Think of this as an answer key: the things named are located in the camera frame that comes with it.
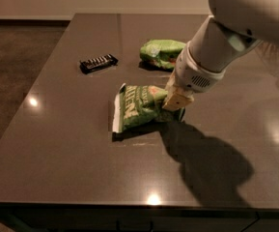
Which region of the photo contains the black candy bar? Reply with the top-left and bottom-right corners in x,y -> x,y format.
79,54 -> 118,74

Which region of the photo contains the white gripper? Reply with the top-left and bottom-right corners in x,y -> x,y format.
162,42 -> 225,111

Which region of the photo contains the green jalapeno kettle chip bag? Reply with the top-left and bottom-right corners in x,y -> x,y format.
112,83 -> 185,133

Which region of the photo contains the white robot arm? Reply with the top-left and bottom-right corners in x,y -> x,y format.
163,0 -> 279,111

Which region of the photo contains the green rice chip bag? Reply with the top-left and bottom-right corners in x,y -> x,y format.
140,40 -> 185,71

